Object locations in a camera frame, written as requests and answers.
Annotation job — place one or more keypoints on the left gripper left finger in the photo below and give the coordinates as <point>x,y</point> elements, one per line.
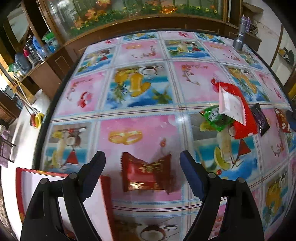
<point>89,174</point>

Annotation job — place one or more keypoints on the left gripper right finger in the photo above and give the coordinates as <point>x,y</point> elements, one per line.
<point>195,173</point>

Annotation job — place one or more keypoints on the dark red gold snack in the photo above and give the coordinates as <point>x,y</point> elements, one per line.
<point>140,175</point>

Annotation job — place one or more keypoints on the green snack packet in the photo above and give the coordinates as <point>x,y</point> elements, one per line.
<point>213,120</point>

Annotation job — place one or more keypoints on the large red tissue pack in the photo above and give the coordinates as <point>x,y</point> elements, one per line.
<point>233,104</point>

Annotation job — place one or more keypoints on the dark purple snack packet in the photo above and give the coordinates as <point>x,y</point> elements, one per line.
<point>260,119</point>

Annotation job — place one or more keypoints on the small red flower snack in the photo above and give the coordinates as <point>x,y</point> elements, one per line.
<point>282,120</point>

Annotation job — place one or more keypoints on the floral plastic tablecloth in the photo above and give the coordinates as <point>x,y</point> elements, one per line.
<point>142,94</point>

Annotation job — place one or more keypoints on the wooden side cabinet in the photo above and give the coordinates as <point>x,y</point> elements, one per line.
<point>48,75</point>

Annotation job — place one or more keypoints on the blue water jug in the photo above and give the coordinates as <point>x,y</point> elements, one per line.
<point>22,62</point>

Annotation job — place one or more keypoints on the silver flashlight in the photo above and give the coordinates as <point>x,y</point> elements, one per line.
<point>239,40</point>

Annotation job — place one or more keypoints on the glass flower display panel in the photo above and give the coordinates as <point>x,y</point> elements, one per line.
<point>73,18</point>

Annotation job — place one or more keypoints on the purple spray bottles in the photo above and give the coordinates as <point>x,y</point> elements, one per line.
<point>245,23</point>

